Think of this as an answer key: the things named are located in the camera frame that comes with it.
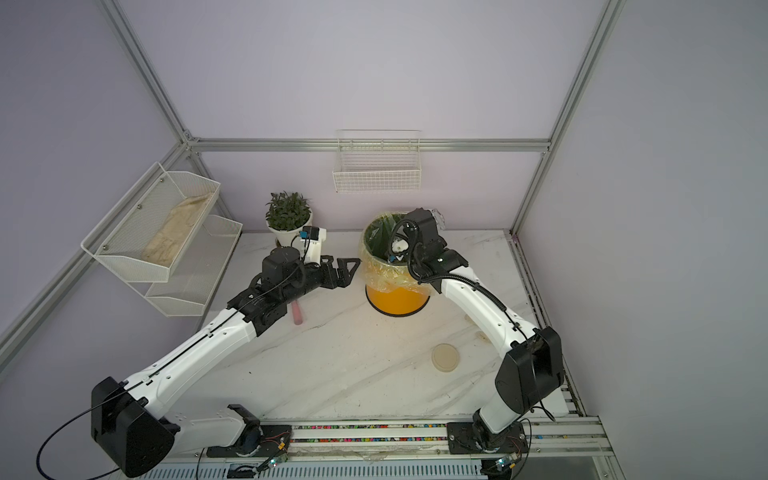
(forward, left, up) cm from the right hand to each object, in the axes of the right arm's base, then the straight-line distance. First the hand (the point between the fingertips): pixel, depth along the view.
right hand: (431, 216), depth 80 cm
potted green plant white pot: (+19, +48, -15) cm, 53 cm away
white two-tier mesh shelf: (-5, +72, -2) cm, 72 cm away
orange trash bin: (-7, +10, -31) cm, 34 cm away
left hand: (-12, +23, -4) cm, 26 cm away
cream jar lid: (-26, -4, -33) cm, 42 cm away
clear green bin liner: (-13, +13, -7) cm, 20 cm away
